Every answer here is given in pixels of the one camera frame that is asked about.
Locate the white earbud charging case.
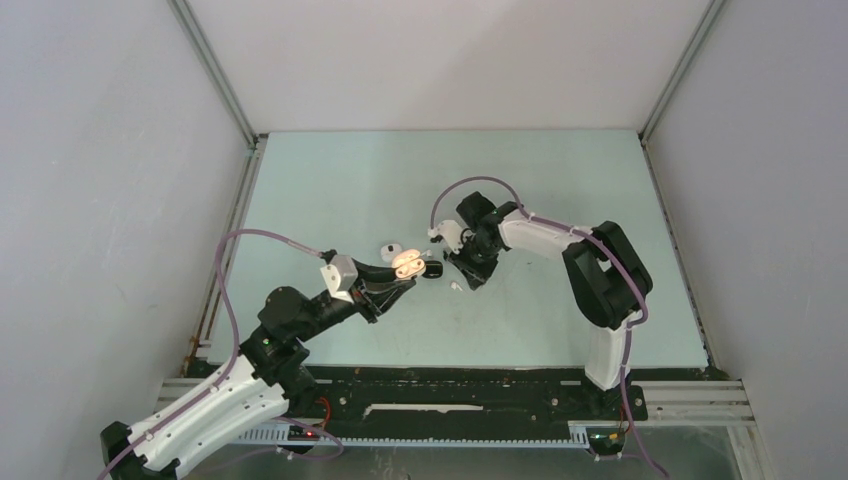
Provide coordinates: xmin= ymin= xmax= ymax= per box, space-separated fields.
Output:
xmin=380 ymin=243 xmax=403 ymax=263

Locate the pink earbud charging case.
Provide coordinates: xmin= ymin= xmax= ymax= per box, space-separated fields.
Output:
xmin=391 ymin=249 xmax=426 ymax=280

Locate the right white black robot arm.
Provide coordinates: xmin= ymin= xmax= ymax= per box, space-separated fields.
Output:
xmin=428 ymin=192 xmax=653 ymax=418

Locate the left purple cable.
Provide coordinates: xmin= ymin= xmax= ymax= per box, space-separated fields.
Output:
xmin=95 ymin=229 xmax=346 ymax=480

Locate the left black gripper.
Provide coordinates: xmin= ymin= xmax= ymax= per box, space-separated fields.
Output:
xmin=295 ymin=257 xmax=416 ymax=341

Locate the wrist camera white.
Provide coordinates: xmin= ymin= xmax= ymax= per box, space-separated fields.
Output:
xmin=320 ymin=255 xmax=358 ymax=304
xmin=427 ymin=220 xmax=465 ymax=254

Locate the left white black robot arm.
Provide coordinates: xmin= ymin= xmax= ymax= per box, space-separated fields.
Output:
xmin=99 ymin=250 xmax=427 ymax=479

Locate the black earbud charging case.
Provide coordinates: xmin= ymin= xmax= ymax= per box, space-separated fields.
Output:
xmin=421 ymin=260 xmax=444 ymax=279

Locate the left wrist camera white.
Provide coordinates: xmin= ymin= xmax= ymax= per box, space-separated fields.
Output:
xmin=320 ymin=255 xmax=358 ymax=304

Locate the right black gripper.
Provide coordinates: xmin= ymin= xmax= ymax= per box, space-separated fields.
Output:
xmin=449 ymin=235 xmax=502 ymax=289

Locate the aluminium rail frame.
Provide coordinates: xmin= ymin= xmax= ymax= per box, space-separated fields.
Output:
xmin=154 ymin=378 xmax=759 ymax=463

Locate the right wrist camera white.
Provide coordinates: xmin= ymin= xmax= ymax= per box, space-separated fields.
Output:
xmin=427 ymin=220 xmax=465 ymax=254

